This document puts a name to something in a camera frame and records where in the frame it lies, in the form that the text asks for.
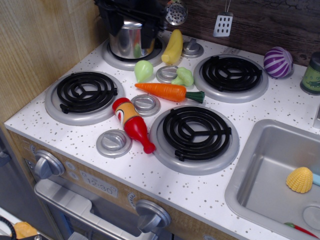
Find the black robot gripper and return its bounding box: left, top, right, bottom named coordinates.
left=94, top=0, right=166, bottom=49

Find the stainless steel pot lid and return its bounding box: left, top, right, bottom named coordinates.
left=121, top=19, right=143, bottom=29

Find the light green toy pear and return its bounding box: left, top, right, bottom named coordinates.
left=134, top=60, right=154, bottom=83

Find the silver perforated skimmer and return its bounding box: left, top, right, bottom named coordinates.
left=165, top=0, right=188, bottom=26

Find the yellow toy squash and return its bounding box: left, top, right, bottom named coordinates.
left=161, top=29, right=183, bottom=65

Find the upper grey stovetop knob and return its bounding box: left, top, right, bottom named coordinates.
left=155, top=65, right=178, bottom=84

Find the grey stovetop knob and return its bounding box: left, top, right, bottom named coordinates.
left=131, top=94, right=161, bottom=117
left=96, top=129, right=133, bottom=158
left=181, top=38, right=204, bottom=58
left=155, top=65, right=178, bottom=84

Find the back grey stovetop knob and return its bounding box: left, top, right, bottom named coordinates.
left=181, top=38, right=204, bottom=58

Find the green toy broccoli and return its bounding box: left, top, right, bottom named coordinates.
left=171, top=67, right=194, bottom=87

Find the middle grey stovetop knob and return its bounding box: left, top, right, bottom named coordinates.
left=131, top=94, right=161, bottom=117

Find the orange toy carrot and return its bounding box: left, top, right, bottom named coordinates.
left=134, top=83, right=205, bottom=104

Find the front left black burner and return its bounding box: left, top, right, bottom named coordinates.
left=44, top=71, right=125, bottom=126

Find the black burner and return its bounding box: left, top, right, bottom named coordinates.
left=44, top=71, right=125, bottom=126
left=193, top=54, right=269, bottom=104
left=149, top=105, right=240, bottom=176

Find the red toy ketchup bottle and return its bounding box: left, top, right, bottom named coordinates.
left=112, top=97, right=156, bottom=154

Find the silver slotted spatula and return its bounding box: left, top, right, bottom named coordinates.
left=213, top=0, right=234, bottom=38

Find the back right black burner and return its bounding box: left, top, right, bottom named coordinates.
left=193, top=54, right=269, bottom=104

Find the front grey stovetop knob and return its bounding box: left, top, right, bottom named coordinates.
left=96, top=129, right=133, bottom=158

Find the front right black burner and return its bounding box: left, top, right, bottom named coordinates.
left=149, top=105, right=240, bottom=176

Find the purple striped toy cabbage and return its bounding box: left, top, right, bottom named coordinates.
left=263, top=46, right=294, bottom=78

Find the left silver oven knob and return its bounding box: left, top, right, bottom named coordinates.
left=34, top=149, right=65, bottom=180

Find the silver oven knob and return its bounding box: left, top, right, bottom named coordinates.
left=135, top=199, right=172, bottom=233
left=34, top=149, right=65, bottom=180

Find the grey metal sink basin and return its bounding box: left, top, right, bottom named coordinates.
left=225, top=119, right=320, bottom=240

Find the green toy can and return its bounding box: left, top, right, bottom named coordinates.
left=300, top=51, right=320, bottom=95

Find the right silver oven knob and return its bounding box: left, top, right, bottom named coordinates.
left=135, top=199, right=172, bottom=233

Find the yellow toy corn piece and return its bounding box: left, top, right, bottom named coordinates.
left=286, top=167, right=313, bottom=194

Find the orange object bottom left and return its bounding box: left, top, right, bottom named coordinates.
left=13, top=222, right=38, bottom=240

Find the light blue object in sink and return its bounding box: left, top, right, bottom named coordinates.
left=310, top=166, right=320, bottom=186

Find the red toy chili pepper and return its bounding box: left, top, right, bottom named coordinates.
left=284, top=222, right=319, bottom=239

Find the silver oven door handle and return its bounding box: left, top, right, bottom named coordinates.
left=34, top=179, right=159, bottom=240

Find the black cable bottom left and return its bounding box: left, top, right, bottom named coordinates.
left=0, top=216, right=17, bottom=240

